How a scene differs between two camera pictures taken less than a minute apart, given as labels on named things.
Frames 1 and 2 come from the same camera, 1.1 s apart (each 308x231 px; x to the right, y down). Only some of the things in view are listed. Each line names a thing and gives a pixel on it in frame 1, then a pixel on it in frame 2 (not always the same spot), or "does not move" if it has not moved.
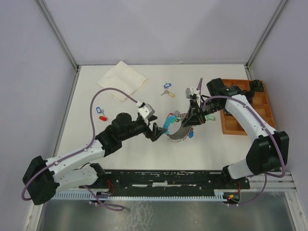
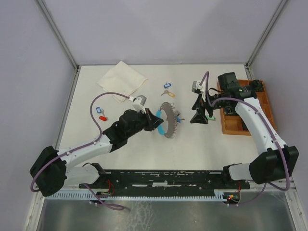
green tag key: [210, 117] does not move
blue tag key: [99, 110] does not move
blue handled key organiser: [183, 133] to [171, 114]
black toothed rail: [165, 182] does not move
